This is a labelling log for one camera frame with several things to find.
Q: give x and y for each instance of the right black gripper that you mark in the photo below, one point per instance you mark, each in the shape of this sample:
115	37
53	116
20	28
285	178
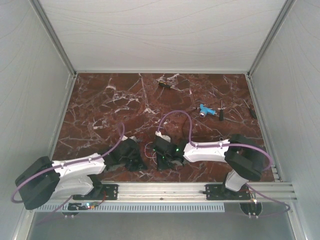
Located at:
161	165

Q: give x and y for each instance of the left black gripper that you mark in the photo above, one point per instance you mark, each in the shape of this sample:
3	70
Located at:
140	165

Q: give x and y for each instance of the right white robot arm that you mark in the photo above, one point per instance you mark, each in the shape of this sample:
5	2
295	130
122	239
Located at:
247	160

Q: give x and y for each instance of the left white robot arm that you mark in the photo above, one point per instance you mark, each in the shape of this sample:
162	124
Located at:
78	178

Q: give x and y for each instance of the small circuit board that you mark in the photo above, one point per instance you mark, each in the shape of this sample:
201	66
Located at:
91	205

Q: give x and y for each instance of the blue toy drill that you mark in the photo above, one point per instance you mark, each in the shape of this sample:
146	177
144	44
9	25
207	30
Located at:
204	111

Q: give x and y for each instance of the black yellow screwdriver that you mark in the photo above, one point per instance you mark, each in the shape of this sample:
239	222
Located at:
165	85

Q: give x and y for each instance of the small black screwdriver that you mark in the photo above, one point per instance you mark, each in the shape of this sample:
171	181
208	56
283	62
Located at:
251	111

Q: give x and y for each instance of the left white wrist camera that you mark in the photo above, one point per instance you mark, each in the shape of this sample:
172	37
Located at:
133	138

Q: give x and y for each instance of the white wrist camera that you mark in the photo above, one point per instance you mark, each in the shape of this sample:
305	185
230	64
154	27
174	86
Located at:
165	137
133	138

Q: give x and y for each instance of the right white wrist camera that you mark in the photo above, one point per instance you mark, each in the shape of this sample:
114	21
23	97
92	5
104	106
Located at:
165	137

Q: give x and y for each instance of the left black mount plate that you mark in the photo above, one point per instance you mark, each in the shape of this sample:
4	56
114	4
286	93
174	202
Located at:
105	192

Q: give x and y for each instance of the black mount plate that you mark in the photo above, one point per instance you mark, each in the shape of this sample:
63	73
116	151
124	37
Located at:
215	192
105	192

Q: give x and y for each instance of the right black mount plate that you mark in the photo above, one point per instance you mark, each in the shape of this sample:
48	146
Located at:
215	192

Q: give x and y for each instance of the grey slotted cable duct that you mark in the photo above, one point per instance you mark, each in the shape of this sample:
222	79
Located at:
140	207

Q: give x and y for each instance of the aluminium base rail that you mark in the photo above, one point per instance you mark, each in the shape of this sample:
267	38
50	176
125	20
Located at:
192	192

